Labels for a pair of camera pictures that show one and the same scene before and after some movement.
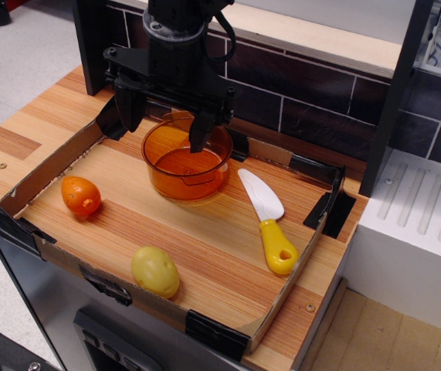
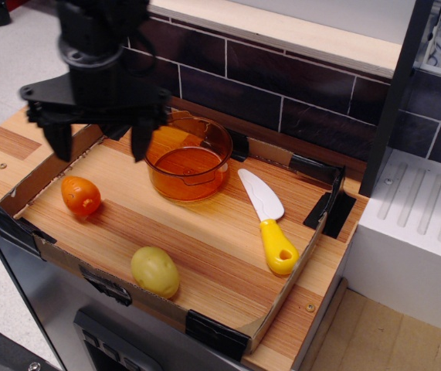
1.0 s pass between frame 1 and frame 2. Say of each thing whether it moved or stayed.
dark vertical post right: stayed
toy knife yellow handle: stayed
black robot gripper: moved
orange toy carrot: stayed
